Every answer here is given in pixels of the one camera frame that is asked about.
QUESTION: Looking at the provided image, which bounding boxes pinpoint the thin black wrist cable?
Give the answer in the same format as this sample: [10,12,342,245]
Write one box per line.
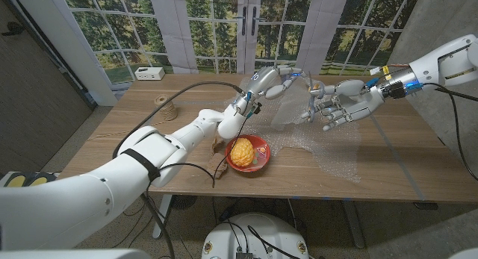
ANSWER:
[423,82,478,182]
[158,113,251,189]

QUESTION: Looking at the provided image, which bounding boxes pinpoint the black round ribbed object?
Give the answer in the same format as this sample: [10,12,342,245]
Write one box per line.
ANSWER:
[170,194,198,210]

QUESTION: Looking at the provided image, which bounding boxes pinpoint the white power strip box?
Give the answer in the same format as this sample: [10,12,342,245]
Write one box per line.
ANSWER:
[134,66,166,81]

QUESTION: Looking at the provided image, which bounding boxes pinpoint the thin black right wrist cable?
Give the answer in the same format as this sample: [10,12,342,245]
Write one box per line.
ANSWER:
[423,82,478,182]

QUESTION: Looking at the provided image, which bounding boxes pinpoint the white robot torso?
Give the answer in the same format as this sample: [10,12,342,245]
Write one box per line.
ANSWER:
[201,213,310,259]

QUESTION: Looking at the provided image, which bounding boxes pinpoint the black wall hook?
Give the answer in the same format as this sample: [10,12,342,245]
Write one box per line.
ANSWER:
[1,22,23,36]

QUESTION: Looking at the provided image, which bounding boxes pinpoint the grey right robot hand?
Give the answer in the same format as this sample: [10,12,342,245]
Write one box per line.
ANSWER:
[300,78,385,132]

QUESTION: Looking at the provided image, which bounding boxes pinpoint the thin black left wrist cable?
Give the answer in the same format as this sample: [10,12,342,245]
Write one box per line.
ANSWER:
[158,113,251,189]

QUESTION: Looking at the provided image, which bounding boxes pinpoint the printed forest window backdrop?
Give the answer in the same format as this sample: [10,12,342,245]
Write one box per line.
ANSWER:
[59,0,423,84]

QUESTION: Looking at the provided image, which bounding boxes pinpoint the yellow black foot pedal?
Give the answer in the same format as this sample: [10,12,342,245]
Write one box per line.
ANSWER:
[0,172,59,187]

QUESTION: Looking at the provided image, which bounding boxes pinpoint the white table leg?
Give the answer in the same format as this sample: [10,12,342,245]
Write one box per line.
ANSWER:
[152,194,173,240]

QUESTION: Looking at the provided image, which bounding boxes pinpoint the grey table leg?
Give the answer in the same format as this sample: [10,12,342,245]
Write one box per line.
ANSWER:
[343,201,366,249]

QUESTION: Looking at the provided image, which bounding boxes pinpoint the yellow textured toy fruit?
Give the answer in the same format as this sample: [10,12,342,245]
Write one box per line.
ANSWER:
[230,137,255,168]

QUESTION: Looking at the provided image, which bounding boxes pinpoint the crumpled beige cloth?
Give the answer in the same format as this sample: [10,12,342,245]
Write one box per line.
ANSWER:
[207,136,229,180]

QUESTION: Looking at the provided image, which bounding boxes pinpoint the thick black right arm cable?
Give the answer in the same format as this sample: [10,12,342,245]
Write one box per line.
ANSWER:
[435,86,478,102]

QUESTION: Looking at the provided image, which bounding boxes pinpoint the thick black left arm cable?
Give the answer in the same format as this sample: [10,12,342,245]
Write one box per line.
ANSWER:
[111,81,246,259]

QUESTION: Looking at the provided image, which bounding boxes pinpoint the red bowl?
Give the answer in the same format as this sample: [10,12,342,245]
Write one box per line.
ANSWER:
[224,134,271,173]

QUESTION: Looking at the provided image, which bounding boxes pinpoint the brown twine spool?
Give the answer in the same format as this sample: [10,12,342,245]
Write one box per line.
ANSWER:
[154,95,179,122]

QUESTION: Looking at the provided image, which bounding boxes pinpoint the clear bubble wrap sheet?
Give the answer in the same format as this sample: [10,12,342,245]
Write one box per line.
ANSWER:
[223,74,362,184]

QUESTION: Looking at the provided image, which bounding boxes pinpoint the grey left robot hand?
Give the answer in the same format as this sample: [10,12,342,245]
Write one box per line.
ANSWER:
[238,65,304,111]

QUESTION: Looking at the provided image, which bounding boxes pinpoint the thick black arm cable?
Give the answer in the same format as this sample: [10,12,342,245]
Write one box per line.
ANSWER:
[111,81,246,259]
[435,86,478,102]

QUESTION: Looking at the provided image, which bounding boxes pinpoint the orange grey handled scissors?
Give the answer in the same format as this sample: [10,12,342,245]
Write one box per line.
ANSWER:
[305,72,326,124]

